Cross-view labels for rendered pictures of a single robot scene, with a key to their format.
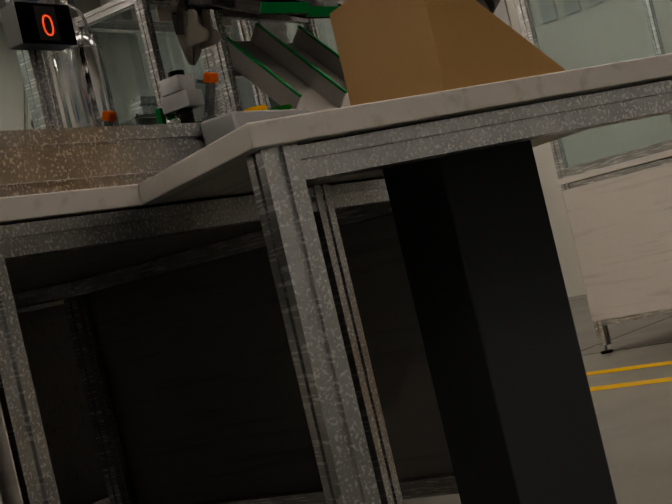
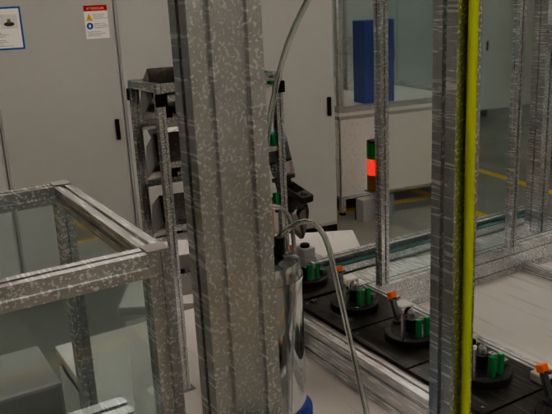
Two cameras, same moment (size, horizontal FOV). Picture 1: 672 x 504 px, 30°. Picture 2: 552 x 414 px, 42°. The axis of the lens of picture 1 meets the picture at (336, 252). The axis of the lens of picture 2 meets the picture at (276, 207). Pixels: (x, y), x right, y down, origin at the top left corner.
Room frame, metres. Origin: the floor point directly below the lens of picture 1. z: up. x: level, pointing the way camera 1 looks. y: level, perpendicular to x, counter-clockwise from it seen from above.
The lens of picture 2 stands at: (4.21, 1.06, 1.83)
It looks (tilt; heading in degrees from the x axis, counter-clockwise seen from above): 16 degrees down; 205
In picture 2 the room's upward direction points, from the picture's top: 3 degrees counter-clockwise
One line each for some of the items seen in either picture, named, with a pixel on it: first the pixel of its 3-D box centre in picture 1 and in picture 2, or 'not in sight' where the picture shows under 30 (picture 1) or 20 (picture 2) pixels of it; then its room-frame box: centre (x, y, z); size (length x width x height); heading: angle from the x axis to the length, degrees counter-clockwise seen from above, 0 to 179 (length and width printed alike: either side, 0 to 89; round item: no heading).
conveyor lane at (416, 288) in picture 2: not in sight; (384, 278); (1.99, 0.39, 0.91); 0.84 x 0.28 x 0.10; 146
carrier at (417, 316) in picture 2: not in sight; (411, 322); (2.50, 0.62, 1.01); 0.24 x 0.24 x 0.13; 56
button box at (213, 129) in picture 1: (260, 132); not in sight; (2.03, 0.08, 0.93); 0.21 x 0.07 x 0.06; 146
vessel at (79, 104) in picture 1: (80, 76); (264, 308); (3.17, 0.53, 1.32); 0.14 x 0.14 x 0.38
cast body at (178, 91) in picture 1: (175, 92); (306, 255); (2.22, 0.21, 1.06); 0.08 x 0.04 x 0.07; 56
